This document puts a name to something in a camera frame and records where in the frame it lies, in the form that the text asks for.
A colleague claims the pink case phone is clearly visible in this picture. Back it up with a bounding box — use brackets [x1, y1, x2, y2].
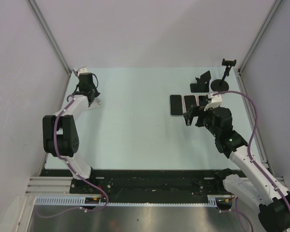
[198, 95, 208, 107]

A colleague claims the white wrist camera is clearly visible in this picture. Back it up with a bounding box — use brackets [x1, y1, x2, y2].
[77, 67, 88, 74]
[204, 93, 222, 111]

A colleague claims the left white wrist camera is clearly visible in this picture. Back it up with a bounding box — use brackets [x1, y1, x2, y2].
[77, 67, 88, 74]

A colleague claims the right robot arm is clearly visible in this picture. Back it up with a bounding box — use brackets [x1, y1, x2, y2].
[183, 105, 290, 232]

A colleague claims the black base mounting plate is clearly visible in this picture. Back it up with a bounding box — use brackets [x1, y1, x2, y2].
[40, 169, 247, 203]

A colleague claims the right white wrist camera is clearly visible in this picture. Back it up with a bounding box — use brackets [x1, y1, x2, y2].
[204, 93, 222, 111]

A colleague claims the black round-base phone stand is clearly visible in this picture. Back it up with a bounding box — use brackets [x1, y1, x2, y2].
[211, 59, 237, 92]

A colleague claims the black phone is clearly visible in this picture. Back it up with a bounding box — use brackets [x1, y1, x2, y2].
[170, 95, 183, 116]

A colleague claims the black block phone stand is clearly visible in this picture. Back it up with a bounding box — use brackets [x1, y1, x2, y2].
[190, 71, 211, 93]

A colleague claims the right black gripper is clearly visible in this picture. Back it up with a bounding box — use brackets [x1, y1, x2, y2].
[183, 103, 219, 137]

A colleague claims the white slotted cable duct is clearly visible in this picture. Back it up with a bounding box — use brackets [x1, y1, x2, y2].
[35, 196, 223, 207]

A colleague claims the clear acrylic phone stand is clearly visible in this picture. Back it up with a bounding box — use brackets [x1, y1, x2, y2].
[86, 97, 102, 110]

